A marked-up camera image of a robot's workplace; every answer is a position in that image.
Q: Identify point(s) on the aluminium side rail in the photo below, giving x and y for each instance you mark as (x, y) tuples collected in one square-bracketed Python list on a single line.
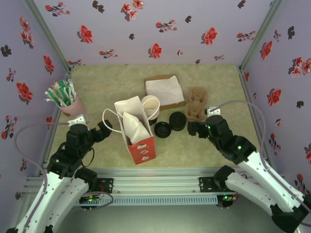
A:
[(52, 136), (245, 85)]

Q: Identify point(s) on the white and red paper bag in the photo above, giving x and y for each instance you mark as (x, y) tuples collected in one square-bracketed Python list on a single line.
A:
[(143, 151)]

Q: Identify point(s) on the brown pulp cup carrier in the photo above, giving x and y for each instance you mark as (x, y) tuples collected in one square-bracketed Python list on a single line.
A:
[(194, 109)]

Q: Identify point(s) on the pink straw holder cup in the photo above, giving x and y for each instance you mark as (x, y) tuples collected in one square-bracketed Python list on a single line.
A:
[(75, 108)]

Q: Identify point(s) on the black plastic cup lid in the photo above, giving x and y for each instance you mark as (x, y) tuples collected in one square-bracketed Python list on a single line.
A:
[(178, 129), (178, 119), (163, 129)]

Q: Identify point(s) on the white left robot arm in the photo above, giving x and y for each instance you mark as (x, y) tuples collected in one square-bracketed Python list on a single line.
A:
[(65, 204)]

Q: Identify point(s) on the grey metal panel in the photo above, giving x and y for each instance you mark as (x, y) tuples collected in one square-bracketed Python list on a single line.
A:
[(170, 221)]

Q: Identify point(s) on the black controller board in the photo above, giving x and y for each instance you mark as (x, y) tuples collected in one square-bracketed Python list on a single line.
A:
[(226, 199), (90, 201)]

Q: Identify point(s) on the brown cardboard napkin tray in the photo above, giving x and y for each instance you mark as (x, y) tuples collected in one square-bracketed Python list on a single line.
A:
[(175, 105)]

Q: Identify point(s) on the aluminium corner post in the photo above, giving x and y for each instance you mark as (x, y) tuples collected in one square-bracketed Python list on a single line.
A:
[(49, 36), (259, 36)]

